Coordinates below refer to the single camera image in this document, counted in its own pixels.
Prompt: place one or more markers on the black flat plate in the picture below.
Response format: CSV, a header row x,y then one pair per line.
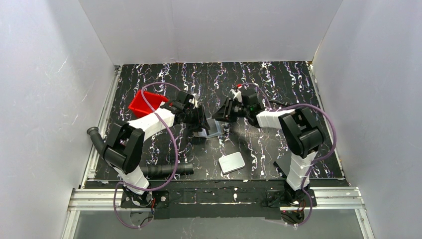
x,y
282,165

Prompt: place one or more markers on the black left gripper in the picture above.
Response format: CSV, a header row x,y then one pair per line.
x,y
196,116

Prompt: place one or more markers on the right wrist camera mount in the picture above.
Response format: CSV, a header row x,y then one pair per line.
x,y
236,92

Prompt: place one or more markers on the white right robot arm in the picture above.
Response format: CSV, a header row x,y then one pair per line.
x,y
302,133

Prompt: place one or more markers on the silver metal tin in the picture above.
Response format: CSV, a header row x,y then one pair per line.
x,y
231,162

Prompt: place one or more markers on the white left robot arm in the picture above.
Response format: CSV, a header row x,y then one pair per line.
x,y
122,149

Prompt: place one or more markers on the grey leather card holder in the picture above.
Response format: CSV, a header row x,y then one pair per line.
x,y
216,129

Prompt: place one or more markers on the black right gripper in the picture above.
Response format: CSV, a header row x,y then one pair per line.
x,y
226,110

